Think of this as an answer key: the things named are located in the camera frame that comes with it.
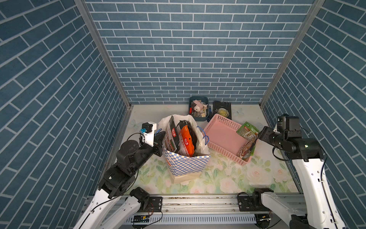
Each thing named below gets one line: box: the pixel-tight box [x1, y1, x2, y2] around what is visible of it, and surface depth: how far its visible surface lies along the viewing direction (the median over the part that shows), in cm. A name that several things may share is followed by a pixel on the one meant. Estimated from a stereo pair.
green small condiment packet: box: [236, 121, 260, 139], surface depth 98 cm
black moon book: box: [212, 100, 233, 120], surface depth 119 cm
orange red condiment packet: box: [179, 124, 195, 157], surface depth 74 cm
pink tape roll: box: [193, 99, 204, 113], surface depth 114 cm
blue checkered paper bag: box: [157, 114, 211, 184], surface depth 70 cm
